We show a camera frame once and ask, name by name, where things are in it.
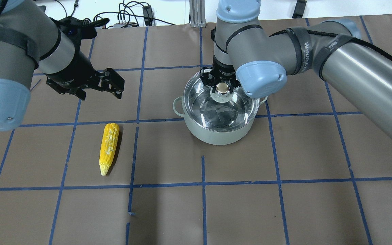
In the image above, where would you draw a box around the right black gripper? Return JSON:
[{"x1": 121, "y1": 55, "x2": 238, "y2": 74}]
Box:
[{"x1": 200, "y1": 60, "x2": 241, "y2": 93}]

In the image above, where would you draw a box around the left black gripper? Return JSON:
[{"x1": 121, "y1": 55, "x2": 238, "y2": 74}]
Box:
[{"x1": 46, "y1": 50, "x2": 125, "y2": 101}]

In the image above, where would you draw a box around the glass pot lid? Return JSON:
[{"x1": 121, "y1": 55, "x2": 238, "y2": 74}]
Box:
[{"x1": 182, "y1": 73, "x2": 263, "y2": 132}]

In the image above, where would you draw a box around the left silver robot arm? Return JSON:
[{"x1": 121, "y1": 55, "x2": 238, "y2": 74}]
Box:
[{"x1": 0, "y1": 0, "x2": 125, "y2": 131}]

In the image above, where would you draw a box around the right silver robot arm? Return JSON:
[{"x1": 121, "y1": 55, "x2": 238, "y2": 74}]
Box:
[{"x1": 200, "y1": 0, "x2": 392, "y2": 139}]

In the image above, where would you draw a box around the yellow corn cob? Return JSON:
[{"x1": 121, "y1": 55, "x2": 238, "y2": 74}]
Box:
[{"x1": 99, "y1": 123, "x2": 120, "y2": 176}]

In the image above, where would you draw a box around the pale green electric pot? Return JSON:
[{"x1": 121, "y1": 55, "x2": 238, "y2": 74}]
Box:
[{"x1": 173, "y1": 70, "x2": 268, "y2": 146}]

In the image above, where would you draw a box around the aluminium frame post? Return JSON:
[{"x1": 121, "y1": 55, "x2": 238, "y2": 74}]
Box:
[{"x1": 189, "y1": 0, "x2": 206, "y2": 28}]

